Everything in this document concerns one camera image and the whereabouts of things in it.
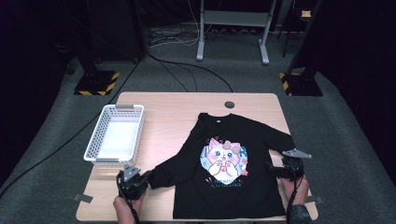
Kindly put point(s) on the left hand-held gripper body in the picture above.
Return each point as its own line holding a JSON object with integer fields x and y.
{"x": 132, "y": 185}

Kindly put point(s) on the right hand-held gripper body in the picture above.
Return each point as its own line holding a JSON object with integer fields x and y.
{"x": 291, "y": 168}

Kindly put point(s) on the black printed long-sleeve shirt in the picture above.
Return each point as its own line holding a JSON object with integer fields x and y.
{"x": 224, "y": 161}

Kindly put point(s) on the person's left hand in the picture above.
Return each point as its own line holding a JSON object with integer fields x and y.
{"x": 124, "y": 208}

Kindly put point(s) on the person's right hand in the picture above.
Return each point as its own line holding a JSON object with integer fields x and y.
{"x": 299, "y": 191}

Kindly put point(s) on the grey tape strip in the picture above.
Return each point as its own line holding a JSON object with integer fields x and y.
{"x": 314, "y": 199}
{"x": 82, "y": 198}

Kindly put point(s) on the white perforated plastic basket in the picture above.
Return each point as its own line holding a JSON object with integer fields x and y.
{"x": 118, "y": 137}

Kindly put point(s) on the round dark table grommet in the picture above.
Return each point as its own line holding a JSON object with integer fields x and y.
{"x": 229, "y": 104}

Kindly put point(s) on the black stand with striped base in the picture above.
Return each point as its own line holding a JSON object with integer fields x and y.
{"x": 97, "y": 82}
{"x": 303, "y": 84}

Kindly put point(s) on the black tripod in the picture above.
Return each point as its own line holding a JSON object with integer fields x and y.
{"x": 288, "y": 28}

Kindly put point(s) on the black cabinet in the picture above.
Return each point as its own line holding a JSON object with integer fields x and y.
{"x": 115, "y": 28}

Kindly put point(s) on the grey metal desk frame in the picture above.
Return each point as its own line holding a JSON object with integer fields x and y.
{"x": 233, "y": 18}

